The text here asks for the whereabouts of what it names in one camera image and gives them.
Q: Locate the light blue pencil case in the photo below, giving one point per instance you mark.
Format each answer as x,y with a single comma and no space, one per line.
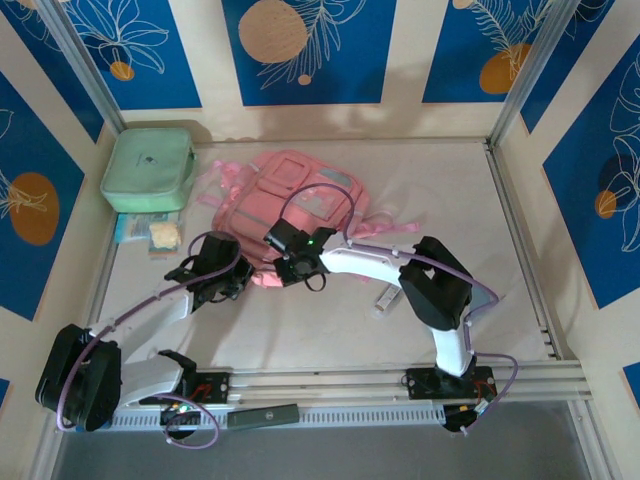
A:
482,300

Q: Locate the pink school backpack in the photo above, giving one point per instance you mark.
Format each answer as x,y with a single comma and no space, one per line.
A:
280,200

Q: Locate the dark grey flat device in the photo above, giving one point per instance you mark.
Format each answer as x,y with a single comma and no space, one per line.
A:
265,416

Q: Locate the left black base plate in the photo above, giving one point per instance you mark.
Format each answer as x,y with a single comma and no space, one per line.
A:
215,387

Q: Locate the clear plastic labelled box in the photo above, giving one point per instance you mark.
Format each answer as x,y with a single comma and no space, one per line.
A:
385,302

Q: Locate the aluminium side rail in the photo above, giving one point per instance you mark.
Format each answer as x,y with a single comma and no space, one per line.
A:
106,265
503,185

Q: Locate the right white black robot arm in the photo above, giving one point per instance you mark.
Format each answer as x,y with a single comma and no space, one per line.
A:
360,260

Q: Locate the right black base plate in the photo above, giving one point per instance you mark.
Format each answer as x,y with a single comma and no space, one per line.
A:
420,384

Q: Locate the snack packets in plastic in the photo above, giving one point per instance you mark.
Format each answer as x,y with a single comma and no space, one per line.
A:
127,227

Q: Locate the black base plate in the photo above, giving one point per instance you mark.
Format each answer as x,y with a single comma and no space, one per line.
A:
420,384
215,387

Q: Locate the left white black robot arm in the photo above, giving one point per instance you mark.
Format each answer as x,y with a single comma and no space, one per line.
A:
150,315

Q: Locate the long aluminium mounting rail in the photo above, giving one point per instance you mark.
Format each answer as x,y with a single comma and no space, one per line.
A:
325,385

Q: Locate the clear packet yellow snack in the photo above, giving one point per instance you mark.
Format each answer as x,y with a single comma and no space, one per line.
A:
165,237

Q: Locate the aluminium frame post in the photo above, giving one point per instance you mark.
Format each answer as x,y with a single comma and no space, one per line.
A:
530,70
85,70

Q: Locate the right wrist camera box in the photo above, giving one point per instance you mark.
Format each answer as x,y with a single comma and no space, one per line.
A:
285,235

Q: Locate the mint green lunch bag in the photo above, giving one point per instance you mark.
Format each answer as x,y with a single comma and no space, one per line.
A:
145,165

